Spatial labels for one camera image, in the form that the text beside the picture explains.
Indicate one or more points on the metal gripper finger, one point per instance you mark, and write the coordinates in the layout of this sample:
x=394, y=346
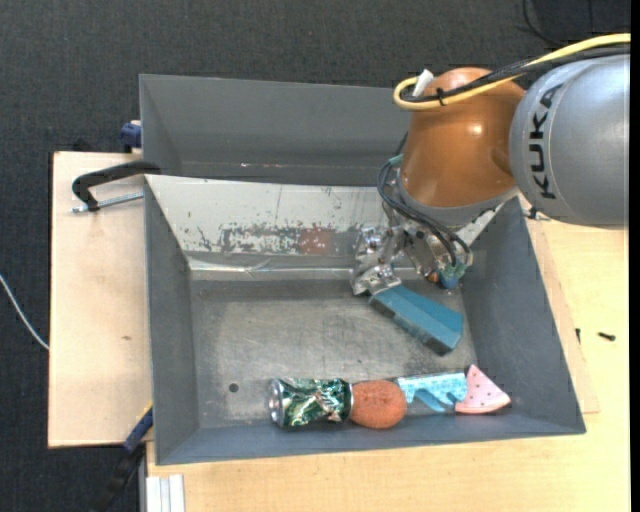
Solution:
x=381, y=276
x=371, y=243

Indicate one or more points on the blue block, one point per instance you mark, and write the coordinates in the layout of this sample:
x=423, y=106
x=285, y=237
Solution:
x=425, y=317

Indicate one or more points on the grey metal bin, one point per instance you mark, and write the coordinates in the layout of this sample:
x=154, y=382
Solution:
x=300, y=325

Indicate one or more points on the light blue patterned sponge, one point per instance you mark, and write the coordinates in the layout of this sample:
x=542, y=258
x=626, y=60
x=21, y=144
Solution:
x=435, y=387

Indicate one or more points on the orange round scrubber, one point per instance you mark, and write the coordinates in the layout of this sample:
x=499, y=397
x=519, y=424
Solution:
x=378, y=404

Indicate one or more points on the crushed green drink can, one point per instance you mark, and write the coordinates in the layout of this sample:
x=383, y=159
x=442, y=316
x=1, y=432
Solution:
x=310, y=404

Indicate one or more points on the pink toy watermelon slice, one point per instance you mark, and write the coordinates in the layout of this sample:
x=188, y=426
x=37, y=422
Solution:
x=481, y=395

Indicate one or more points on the small black screw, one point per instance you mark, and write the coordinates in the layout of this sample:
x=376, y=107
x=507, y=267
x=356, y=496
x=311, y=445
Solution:
x=607, y=337

